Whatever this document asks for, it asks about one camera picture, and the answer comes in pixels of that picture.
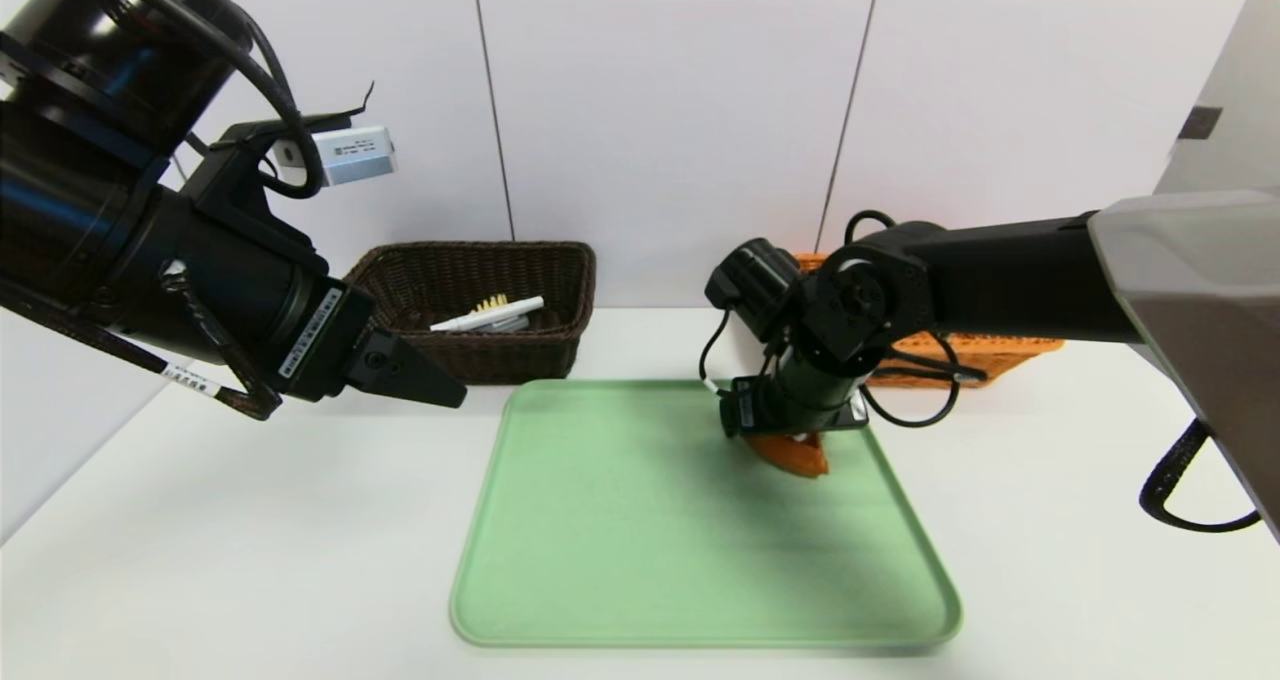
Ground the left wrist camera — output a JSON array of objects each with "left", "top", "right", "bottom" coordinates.
[{"left": 275, "top": 125, "right": 399, "bottom": 188}]

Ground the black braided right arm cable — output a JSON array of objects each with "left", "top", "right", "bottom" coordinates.
[{"left": 1139, "top": 418, "right": 1264, "bottom": 534}]

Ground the black left wrist camera cable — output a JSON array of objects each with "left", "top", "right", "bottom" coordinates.
[{"left": 90, "top": 0, "right": 376, "bottom": 201}]

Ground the orange fruit tart slice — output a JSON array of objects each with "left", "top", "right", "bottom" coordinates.
[{"left": 745, "top": 430, "right": 831, "bottom": 479}]

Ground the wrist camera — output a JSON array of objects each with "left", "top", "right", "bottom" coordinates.
[
  {"left": 275, "top": 125, "right": 399, "bottom": 188},
  {"left": 705, "top": 238, "right": 803, "bottom": 342}
]

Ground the light green plastic tray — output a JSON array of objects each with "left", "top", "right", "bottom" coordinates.
[{"left": 450, "top": 378, "right": 963, "bottom": 648}]

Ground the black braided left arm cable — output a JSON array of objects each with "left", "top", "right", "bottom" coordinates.
[{"left": 0, "top": 260, "right": 286, "bottom": 422}]

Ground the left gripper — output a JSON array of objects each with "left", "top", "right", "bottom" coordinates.
[{"left": 135, "top": 185, "right": 468, "bottom": 409}]

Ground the white marker pen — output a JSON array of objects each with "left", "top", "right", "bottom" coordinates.
[{"left": 430, "top": 296, "right": 546, "bottom": 334}]

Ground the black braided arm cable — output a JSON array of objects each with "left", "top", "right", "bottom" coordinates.
[
  {"left": 0, "top": 260, "right": 286, "bottom": 422},
  {"left": 1139, "top": 418, "right": 1264, "bottom": 534}
]

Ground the orange wicker basket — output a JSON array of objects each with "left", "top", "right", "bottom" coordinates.
[{"left": 795, "top": 252, "right": 1063, "bottom": 390}]

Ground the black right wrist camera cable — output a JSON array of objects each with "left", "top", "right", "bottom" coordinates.
[{"left": 697, "top": 209, "right": 989, "bottom": 430}]

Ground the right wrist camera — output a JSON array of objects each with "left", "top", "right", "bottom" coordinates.
[{"left": 705, "top": 238, "right": 803, "bottom": 342}]

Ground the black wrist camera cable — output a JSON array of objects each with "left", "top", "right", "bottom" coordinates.
[
  {"left": 697, "top": 209, "right": 989, "bottom": 430},
  {"left": 90, "top": 0, "right": 376, "bottom": 201}
]

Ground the dark brown wicker basket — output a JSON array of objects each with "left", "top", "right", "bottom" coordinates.
[{"left": 343, "top": 241, "right": 598, "bottom": 386}]

